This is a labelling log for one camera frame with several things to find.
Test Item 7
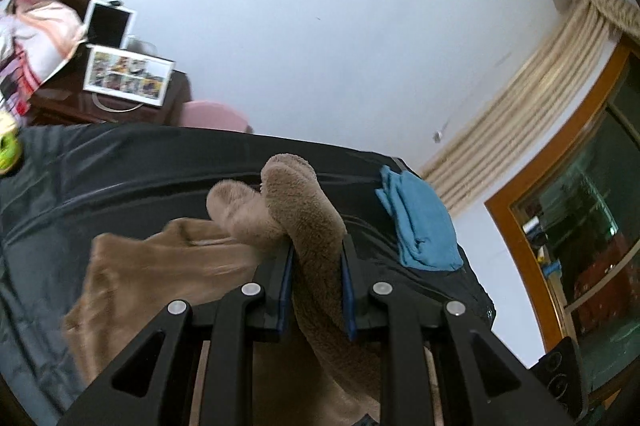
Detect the brown fleece sweater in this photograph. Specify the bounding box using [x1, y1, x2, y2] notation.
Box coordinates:
[60, 152, 444, 426]

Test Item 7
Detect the blue fleece garment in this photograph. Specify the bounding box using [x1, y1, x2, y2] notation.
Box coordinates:
[375, 166, 463, 272]

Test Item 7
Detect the black satin sheet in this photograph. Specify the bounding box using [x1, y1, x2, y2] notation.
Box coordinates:
[1, 124, 496, 425]

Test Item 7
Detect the pink round stool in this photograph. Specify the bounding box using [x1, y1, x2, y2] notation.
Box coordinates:
[179, 101, 253, 134]

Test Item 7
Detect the green toy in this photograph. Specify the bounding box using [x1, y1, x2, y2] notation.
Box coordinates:
[0, 110, 23, 175]

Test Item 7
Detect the dark bedside table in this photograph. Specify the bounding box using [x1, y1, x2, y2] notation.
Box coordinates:
[26, 56, 191, 126]

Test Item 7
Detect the white tablet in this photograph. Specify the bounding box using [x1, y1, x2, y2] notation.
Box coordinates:
[85, 0, 137, 49]

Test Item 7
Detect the striped pink pillow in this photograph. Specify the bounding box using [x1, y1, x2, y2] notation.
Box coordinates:
[1, 0, 87, 120]

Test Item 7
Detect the cream curtain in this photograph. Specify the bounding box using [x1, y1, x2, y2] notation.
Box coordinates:
[421, 0, 639, 216]

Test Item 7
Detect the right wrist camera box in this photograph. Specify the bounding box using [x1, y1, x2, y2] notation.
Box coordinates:
[528, 336, 588, 422]

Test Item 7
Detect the window with wooden frame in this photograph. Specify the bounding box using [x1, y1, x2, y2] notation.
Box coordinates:
[486, 36, 639, 402]

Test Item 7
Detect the photo collage frame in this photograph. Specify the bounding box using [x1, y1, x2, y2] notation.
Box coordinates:
[84, 45, 174, 106]

